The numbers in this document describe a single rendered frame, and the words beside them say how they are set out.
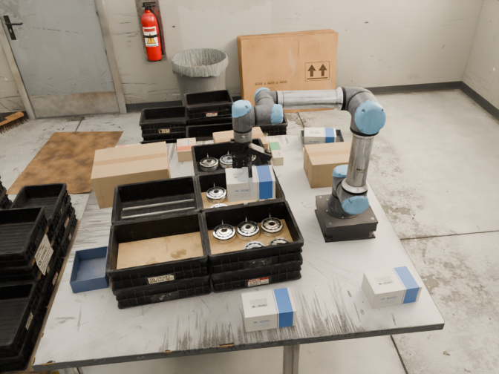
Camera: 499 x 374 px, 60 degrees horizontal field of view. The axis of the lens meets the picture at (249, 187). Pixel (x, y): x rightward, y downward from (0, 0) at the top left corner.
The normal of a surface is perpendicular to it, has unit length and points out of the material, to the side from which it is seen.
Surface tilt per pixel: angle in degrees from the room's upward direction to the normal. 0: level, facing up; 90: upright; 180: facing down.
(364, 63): 90
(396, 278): 0
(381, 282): 0
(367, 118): 83
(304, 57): 80
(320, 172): 90
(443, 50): 90
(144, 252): 0
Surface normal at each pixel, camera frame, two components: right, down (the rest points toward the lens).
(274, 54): 0.09, 0.46
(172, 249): -0.03, -0.81
